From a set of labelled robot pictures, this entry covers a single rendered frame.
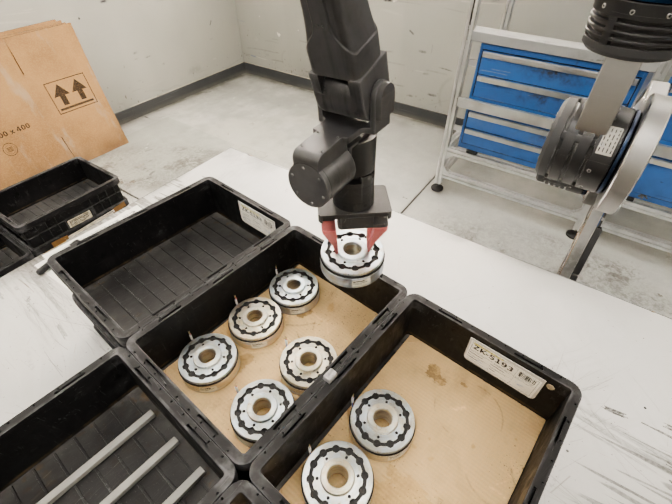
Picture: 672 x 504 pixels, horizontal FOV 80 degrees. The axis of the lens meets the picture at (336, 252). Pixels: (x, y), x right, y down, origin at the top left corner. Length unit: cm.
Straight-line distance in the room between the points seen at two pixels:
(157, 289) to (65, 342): 27
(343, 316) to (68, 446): 50
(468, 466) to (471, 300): 47
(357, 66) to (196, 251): 68
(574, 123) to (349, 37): 47
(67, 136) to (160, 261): 243
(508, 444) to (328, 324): 37
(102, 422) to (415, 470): 51
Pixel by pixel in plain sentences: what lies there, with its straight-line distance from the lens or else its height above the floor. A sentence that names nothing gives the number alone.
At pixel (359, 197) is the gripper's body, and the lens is 53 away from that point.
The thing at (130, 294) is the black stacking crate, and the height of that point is 83.
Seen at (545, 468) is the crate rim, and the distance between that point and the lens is 64.
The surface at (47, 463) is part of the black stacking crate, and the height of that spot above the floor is 83.
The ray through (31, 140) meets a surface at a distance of 331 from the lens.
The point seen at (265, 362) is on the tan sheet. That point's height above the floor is 83.
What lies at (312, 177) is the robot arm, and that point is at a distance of 45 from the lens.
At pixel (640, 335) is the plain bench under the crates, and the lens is 119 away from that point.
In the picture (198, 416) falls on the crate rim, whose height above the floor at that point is 92.
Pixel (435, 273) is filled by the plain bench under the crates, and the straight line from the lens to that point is 111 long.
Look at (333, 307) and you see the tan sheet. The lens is 83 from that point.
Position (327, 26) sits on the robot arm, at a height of 138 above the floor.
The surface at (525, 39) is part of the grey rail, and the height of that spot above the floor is 93.
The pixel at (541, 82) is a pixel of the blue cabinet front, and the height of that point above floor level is 76.
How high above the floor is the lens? 148
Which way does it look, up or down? 43 degrees down
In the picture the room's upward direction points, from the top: straight up
